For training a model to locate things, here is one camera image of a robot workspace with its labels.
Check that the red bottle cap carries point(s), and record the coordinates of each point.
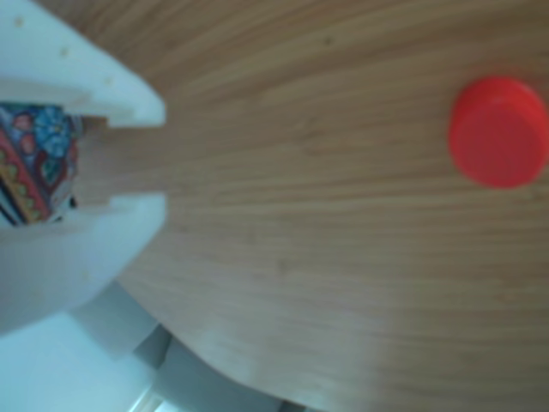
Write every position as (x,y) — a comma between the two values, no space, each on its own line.
(497,137)

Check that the colourful patterned cup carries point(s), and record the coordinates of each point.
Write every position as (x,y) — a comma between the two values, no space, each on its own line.
(34,163)

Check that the fabric sofa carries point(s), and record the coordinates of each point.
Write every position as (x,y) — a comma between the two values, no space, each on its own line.
(193,386)

